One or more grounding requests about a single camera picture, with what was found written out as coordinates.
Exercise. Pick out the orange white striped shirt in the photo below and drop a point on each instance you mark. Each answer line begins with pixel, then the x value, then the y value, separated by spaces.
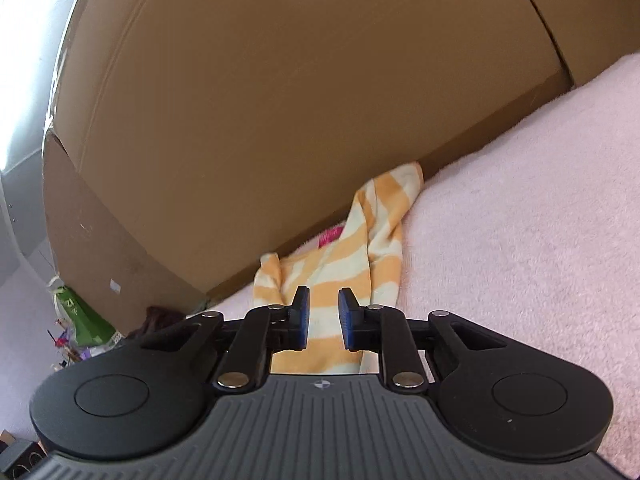
pixel 350 260

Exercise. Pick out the dark brown cloth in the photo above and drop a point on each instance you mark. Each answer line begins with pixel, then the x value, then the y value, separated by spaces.
pixel 162 320

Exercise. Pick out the taped cardboard box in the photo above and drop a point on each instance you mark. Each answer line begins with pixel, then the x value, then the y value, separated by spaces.
pixel 590 10

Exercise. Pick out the dark box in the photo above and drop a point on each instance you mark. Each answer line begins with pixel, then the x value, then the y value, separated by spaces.
pixel 15 455

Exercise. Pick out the green plastic bag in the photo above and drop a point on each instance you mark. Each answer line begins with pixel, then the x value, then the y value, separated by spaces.
pixel 85 320

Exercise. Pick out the pink towel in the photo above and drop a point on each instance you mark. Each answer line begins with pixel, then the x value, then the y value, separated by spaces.
pixel 500 235

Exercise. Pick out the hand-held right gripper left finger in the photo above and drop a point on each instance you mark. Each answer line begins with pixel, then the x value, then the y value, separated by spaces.
pixel 301 320

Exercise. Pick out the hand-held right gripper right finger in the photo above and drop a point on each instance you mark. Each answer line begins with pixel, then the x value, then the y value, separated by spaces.
pixel 347 320

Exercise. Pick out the large cardboard box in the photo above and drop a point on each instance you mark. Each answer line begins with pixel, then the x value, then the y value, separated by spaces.
pixel 300 110

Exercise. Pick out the cardboard box with small label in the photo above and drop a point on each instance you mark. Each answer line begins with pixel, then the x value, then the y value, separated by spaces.
pixel 115 240

